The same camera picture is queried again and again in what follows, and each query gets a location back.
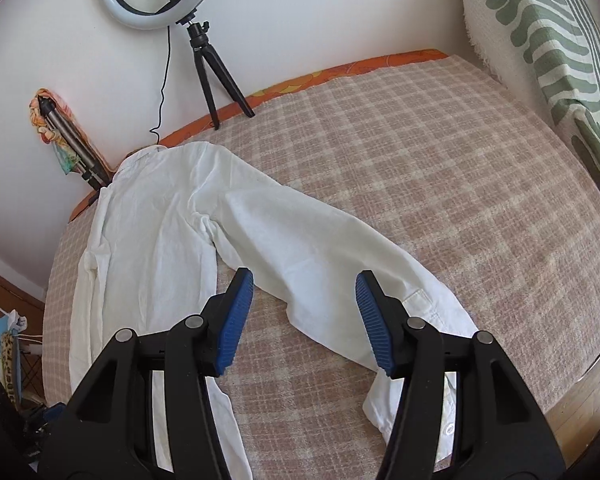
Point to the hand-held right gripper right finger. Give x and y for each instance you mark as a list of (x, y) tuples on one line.
[(375, 325)]

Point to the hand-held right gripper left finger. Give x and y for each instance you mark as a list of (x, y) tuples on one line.
[(235, 325)]

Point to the white shirt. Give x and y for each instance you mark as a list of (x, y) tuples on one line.
[(155, 220)]

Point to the pink checked blanket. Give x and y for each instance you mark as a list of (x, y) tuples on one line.
[(405, 160)]

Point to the wooden furniture panel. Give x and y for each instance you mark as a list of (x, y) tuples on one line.
[(10, 287)]

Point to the leopard print cloth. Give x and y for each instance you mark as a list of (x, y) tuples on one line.
[(10, 365)]

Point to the folded silver tripod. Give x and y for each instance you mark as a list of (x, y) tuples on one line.
[(66, 132)]

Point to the black mini tripod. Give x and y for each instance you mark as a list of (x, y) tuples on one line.
[(205, 60)]

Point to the colourful floral cloth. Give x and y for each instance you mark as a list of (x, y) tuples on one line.
[(40, 122)]

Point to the white green patterned throw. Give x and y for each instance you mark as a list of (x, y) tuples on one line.
[(530, 35)]

